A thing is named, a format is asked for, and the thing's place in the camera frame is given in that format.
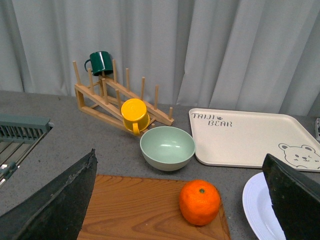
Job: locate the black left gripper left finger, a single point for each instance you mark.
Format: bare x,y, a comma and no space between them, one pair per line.
57,210

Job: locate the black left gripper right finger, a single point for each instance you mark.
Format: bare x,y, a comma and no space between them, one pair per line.
295,199

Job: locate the white ridged plate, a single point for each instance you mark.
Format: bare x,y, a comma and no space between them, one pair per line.
258,209

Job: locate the orange fruit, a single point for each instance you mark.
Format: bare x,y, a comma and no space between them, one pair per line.
199,202

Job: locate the brown wooden cutting board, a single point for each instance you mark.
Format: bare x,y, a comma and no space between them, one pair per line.
134,208

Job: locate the beige bear serving tray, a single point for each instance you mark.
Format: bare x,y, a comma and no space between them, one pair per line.
242,139

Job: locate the grey-green dish drainer rack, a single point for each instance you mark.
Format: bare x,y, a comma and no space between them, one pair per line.
18,137

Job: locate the yellow mug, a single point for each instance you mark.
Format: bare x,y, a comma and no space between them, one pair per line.
135,115

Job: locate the wooden peg drying rack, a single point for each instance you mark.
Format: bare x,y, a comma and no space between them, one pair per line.
101,99

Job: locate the light green bowl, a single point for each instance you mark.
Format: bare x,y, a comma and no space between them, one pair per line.
167,148

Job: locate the grey-white curtain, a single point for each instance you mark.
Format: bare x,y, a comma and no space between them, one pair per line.
246,55

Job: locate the dark green mug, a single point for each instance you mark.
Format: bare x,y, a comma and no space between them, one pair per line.
100,63

